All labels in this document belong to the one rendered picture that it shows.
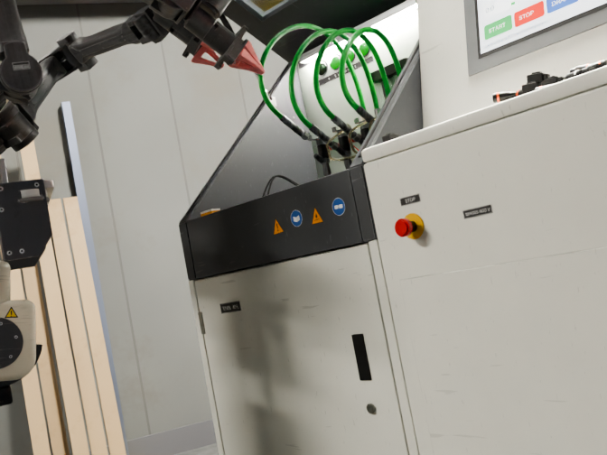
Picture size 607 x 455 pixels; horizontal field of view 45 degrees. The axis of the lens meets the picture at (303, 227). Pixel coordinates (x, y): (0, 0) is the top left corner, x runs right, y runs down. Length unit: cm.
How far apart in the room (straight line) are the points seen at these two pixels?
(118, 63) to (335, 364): 265
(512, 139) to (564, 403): 46
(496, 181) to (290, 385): 74
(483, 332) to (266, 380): 66
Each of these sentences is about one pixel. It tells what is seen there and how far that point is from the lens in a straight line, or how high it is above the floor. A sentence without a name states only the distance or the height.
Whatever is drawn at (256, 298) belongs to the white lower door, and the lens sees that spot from 182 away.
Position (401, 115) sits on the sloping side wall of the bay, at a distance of 168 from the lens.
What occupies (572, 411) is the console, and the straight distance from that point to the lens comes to 135.
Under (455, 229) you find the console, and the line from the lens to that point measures 140.
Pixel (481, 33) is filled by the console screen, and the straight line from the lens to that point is 169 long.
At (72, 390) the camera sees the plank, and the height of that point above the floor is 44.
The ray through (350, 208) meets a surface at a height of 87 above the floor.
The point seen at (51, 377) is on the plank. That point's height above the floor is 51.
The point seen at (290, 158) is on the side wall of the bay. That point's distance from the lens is 232.
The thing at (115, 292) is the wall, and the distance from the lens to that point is 375.
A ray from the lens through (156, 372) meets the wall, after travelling 379.
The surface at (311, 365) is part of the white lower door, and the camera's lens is 172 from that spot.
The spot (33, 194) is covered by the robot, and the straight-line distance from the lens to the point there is 162.
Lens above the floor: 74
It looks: 4 degrees up
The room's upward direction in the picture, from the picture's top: 11 degrees counter-clockwise
